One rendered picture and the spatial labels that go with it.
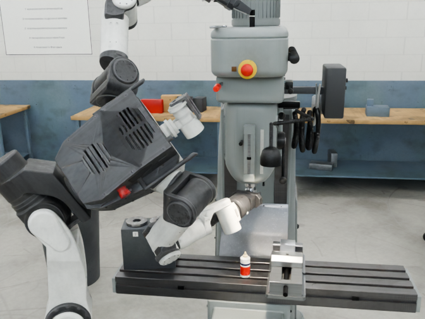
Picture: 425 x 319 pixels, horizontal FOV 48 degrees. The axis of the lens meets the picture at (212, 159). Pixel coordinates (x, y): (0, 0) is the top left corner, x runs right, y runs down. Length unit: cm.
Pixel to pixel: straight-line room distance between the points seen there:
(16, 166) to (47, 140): 550
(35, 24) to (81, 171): 550
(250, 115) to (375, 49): 446
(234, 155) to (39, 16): 521
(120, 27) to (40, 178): 54
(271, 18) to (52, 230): 115
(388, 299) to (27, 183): 138
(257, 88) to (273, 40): 20
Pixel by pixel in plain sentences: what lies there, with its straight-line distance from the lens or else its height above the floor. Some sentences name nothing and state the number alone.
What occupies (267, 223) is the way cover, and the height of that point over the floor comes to 98.
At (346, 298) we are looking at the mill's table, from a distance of 201.
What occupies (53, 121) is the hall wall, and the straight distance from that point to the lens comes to 683.
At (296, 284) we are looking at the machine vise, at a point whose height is 97.
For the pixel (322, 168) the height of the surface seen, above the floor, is 26.
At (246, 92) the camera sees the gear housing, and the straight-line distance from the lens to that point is 169.
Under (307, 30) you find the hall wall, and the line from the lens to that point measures 601.
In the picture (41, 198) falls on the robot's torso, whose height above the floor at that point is 143.
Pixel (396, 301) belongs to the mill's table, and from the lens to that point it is 204.
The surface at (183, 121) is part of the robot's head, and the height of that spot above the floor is 162.
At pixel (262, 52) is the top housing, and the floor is 181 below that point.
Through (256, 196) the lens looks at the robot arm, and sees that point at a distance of 185.
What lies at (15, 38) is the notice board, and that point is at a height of 174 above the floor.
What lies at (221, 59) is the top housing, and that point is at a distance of 160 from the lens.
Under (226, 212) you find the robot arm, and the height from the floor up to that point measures 126.
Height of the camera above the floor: 191
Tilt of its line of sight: 16 degrees down
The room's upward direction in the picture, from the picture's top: 1 degrees counter-clockwise
